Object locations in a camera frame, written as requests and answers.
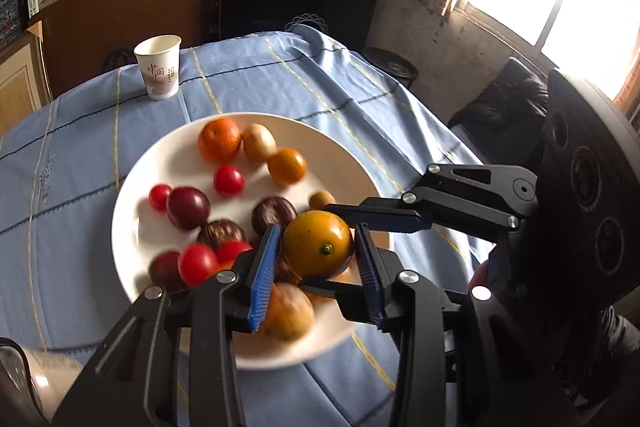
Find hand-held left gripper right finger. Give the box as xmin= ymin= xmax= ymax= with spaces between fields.
xmin=354 ymin=223 xmax=583 ymax=427

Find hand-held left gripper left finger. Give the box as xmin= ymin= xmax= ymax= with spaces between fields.
xmin=52 ymin=223 xmax=282 ymax=427

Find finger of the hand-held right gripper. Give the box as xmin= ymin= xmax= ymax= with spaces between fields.
xmin=299 ymin=277 xmax=373 ymax=324
xmin=324 ymin=163 xmax=541 ymax=239

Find small brown kiwi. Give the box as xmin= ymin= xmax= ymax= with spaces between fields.
xmin=309 ymin=190 xmax=337 ymax=210

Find dark red plum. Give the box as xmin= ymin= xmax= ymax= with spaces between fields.
xmin=148 ymin=250 xmax=188 ymax=293
xmin=166 ymin=187 xmax=211 ymax=231

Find orange yellow tomato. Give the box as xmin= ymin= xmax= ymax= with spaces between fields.
xmin=267 ymin=148 xmax=309 ymax=186

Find small orange mandarin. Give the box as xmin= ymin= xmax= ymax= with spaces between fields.
xmin=197 ymin=117 xmax=243 ymax=163

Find white round plate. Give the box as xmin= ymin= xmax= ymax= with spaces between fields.
xmin=111 ymin=112 xmax=393 ymax=370

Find black jacket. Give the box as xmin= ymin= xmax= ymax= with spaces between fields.
xmin=447 ymin=57 xmax=551 ymax=168

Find black round stool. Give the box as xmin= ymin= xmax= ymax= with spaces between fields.
xmin=361 ymin=47 xmax=420 ymax=90

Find blue checked tablecloth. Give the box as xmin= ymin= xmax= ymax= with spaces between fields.
xmin=0 ymin=24 xmax=496 ymax=427

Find white paper cup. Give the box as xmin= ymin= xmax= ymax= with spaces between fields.
xmin=133 ymin=35 xmax=182 ymax=101

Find white cup at left edge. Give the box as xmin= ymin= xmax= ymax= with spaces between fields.
xmin=0 ymin=337 xmax=83 ymax=427

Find brown wooden board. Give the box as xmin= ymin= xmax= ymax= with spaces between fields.
xmin=27 ymin=0 xmax=221 ymax=100

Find stack of blue patterned boxes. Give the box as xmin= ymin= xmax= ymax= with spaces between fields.
xmin=0 ymin=0 xmax=26 ymax=48

